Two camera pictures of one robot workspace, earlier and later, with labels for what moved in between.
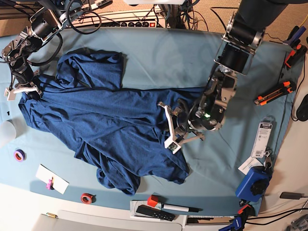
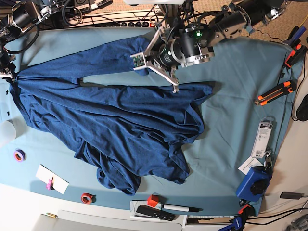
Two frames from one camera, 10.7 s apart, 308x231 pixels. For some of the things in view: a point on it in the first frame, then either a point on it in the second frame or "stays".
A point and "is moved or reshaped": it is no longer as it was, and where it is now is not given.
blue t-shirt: [121, 132] is moved or reshaped
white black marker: [181, 208] stays
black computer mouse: [301, 113] stays
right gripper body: [179, 123] → [163, 55]
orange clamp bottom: [247, 210] stays
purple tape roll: [19, 155] stays
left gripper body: [27, 83] → [7, 69]
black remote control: [153, 211] stays
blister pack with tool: [262, 140] stays
